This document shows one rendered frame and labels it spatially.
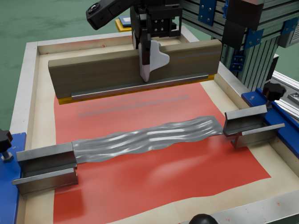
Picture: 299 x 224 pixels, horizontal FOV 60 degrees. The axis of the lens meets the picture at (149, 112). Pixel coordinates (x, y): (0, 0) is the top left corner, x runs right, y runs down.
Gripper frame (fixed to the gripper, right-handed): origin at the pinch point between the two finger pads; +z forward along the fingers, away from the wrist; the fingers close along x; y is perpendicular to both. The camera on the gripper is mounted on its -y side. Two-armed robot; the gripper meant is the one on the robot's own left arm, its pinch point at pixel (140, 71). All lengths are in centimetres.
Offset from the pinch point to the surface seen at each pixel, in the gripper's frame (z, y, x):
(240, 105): 12.2, 25.2, -3.3
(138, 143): 12.7, -2.9, -8.4
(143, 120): 13.5, 0.4, -0.5
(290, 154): 10.8, 25.2, -21.3
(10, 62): 109, -90, 233
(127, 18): 12, 10, 64
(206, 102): 13.6, 18.3, 1.9
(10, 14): 109, -109, 396
